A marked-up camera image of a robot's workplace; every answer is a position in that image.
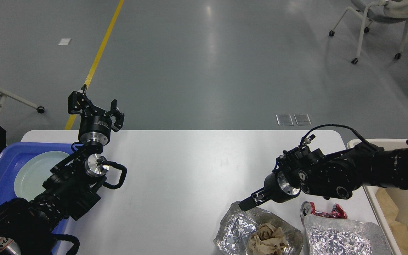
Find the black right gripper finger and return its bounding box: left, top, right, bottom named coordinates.
left=238, top=188, right=270, bottom=211

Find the clear plastic piece on floor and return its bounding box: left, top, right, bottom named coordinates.
left=294, top=114, right=312, bottom=126

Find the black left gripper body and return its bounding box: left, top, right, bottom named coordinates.
left=78, top=113, right=118, bottom=146

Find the white chair right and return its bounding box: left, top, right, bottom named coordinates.
left=329, top=0, right=408, bottom=65

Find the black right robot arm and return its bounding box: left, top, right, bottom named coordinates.
left=238, top=125, right=408, bottom=211

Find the brown paper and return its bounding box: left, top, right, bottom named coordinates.
left=246, top=223, right=289, bottom=255

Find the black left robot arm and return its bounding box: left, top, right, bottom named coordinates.
left=0, top=84, right=128, bottom=255

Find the aluminium foil tray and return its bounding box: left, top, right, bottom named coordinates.
left=214, top=201, right=304, bottom=255

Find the light green plate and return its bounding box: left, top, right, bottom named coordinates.
left=13, top=151, right=69, bottom=201

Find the crushed red can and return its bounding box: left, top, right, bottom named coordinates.
left=299, top=201, right=348, bottom=220

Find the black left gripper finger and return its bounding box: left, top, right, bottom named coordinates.
left=67, top=84, right=97, bottom=114
left=106, top=100, right=125, bottom=132

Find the crumpled aluminium foil piece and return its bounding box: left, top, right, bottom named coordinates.
left=304, top=215, right=392, bottom=255

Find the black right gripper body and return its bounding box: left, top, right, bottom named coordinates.
left=264, top=173, right=301, bottom=203

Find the white paper scrap on floor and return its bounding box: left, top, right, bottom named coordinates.
left=58, top=38, right=72, bottom=46

